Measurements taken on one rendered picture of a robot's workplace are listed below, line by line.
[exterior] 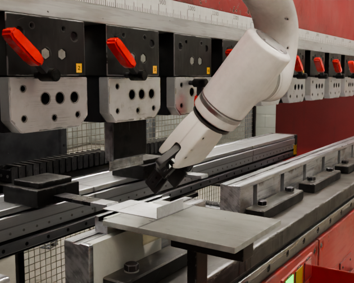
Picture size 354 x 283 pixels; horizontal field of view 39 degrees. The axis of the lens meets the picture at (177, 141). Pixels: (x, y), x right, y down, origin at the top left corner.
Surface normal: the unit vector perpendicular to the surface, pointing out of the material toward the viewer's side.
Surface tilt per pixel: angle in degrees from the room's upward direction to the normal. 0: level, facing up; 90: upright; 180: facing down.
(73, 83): 90
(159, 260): 0
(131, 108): 90
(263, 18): 141
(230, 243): 0
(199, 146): 130
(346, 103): 90
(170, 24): 90
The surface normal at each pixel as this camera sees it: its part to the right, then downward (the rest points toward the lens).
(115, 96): 0.83, 0.07
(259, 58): -0.27, 0.36
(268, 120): -0.33, 0.12
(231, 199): -0.55, 0.11
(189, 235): 0.00, -0.99
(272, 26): -0.54, 0.69
